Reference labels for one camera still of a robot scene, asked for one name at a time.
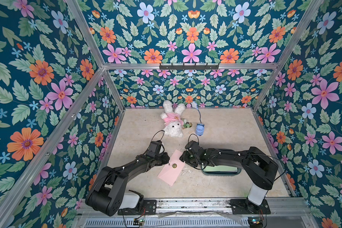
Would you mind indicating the black wall hook rail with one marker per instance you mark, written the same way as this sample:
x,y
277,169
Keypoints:
x,y
192,66

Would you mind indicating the light green envelope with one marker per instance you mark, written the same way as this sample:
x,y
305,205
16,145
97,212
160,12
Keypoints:
x,y
221,169

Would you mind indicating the blue cat desk lamp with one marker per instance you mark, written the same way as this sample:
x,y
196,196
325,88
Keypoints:
x,y
199,131

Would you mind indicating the white plush bunny toy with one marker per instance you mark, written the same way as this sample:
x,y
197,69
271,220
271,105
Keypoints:
x,y
173,122

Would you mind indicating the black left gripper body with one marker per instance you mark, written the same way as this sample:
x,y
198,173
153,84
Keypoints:
x,y
162,159

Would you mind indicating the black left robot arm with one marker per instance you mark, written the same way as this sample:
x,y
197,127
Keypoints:
x,y
108,194

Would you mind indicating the dark teal storage box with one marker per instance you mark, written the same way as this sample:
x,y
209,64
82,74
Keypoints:
x,y
217,157

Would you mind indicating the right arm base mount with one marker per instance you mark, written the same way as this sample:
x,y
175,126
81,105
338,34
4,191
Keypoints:
x,y
242,206

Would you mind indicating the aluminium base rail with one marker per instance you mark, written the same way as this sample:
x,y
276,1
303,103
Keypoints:
x,y
280,212

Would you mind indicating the pink envelope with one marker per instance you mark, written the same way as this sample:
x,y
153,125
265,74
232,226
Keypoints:
x,y
172,169

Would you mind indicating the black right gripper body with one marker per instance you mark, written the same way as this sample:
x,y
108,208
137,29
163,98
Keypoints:
x,y
186,156

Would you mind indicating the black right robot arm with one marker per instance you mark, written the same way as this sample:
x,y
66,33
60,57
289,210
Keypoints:
x,y
260,168

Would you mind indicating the small green flower toy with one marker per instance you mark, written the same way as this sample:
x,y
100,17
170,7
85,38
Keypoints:
x,y
187,125

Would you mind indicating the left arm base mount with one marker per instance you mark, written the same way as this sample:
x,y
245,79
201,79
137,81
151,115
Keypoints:
x,y
134,203

